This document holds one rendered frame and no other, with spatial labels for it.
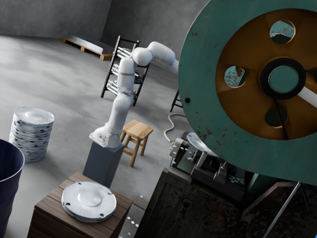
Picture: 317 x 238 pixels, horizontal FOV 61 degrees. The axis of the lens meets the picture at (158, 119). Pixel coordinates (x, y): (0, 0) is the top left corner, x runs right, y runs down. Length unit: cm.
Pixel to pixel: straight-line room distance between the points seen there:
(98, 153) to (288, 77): 134
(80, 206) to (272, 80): 109
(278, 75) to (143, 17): 791
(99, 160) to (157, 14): 710
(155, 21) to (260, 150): 770
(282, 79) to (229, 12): 33
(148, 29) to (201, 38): 761
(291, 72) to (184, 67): 41
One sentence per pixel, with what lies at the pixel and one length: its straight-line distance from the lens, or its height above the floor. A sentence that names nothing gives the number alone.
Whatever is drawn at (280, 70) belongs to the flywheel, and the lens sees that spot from 108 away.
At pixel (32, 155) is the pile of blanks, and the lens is 236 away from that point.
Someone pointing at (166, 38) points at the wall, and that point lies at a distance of 854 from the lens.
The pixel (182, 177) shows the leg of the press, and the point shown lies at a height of 64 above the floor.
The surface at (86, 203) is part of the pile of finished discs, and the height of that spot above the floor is 38.
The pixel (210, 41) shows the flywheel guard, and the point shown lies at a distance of 114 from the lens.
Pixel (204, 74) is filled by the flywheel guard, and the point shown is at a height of 123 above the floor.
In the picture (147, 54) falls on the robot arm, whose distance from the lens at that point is 170.
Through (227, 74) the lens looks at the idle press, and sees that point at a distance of 293.
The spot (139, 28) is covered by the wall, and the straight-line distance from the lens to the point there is 884.
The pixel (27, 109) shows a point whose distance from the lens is 240.
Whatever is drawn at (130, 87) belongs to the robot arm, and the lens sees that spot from 178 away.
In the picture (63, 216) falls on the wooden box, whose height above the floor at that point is 35.
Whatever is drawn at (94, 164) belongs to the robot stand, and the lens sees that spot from 200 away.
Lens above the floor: 137
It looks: 20 degrees down
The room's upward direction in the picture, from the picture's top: 22 degrees clockwise
